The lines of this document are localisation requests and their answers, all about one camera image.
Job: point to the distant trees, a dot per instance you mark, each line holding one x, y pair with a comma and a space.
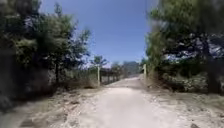
116, 68

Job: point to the wooden railing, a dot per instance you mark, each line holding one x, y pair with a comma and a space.
110, 77

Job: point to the pale sandy dirt path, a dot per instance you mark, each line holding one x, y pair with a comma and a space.
123, 106

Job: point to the group of green trees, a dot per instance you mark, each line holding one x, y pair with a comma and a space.
36, 50
186, 43

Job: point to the dry grassy verge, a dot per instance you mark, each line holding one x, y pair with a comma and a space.
50, 110
196, 106

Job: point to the robot's own part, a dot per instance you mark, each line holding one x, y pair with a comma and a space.
195, 126

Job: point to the pale wooden post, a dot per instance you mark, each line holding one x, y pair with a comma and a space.
98, 76
144, 71

